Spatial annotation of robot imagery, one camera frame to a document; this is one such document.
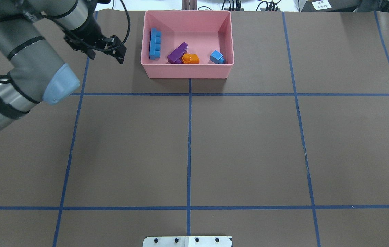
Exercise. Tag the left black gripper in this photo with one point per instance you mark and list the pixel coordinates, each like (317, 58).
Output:
(92, 28)

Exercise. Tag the long blue toy block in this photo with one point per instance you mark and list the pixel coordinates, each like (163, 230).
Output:
(155, 44)

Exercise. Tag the purple curved toy block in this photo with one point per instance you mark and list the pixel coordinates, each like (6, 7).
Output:
(175, 56)

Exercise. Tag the orange toy block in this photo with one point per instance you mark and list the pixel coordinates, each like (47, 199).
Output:
(188, 58)

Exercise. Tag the small blue toy block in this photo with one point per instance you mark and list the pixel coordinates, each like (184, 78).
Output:
(217, 57)

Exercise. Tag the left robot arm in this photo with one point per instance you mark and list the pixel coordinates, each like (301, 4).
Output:
(39, 73)

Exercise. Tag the pink plastic box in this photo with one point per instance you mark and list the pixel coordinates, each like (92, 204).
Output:
(208, 34)

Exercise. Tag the white camera stand base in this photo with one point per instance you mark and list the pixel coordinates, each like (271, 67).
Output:
(188, 241)

